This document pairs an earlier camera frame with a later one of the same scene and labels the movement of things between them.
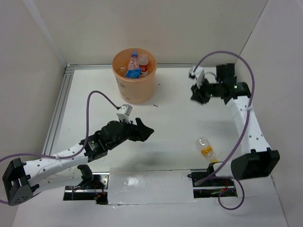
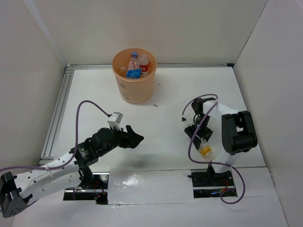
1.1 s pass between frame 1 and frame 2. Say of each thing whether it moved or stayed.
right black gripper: moved
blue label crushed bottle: stayed
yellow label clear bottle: stayed
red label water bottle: stayed
